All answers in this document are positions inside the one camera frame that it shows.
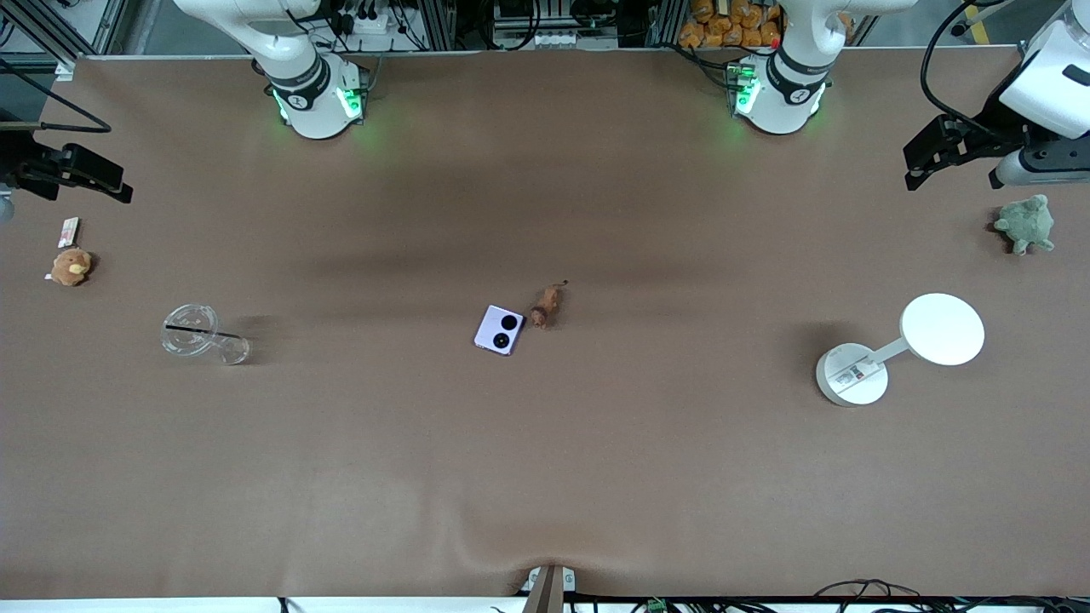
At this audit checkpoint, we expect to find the white desk lamp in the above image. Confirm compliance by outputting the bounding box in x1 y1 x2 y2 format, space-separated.
815 293 986 408

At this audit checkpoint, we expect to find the clear plastic cup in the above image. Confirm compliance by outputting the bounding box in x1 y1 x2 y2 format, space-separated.
161 304 251 366

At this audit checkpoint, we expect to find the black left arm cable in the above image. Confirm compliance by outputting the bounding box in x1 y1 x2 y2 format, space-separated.
920 0 1023 137

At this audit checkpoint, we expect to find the brown plush toy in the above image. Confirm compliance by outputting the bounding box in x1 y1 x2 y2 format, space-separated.
47 247 95 288

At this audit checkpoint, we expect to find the black cable bundle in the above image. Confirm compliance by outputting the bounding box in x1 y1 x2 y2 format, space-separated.
571 579 1090 613

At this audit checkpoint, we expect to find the small brown toy dog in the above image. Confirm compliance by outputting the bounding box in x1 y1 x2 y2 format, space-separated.
530 279 570 330

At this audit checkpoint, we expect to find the orange plush toy pile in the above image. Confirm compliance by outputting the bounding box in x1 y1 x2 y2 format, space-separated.
677 0 854 50

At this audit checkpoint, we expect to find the green turtle plush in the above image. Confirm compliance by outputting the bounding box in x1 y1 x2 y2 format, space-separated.
993 194 1057 256

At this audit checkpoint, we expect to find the lilac flip phone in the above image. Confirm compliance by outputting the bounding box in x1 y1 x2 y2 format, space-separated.
473 304 526 357

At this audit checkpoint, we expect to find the metal table edge bracket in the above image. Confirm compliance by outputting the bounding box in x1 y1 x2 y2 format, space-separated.
520 564 577 613

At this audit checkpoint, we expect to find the white power strip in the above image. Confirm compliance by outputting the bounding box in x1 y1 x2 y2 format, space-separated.
336 9 403 37

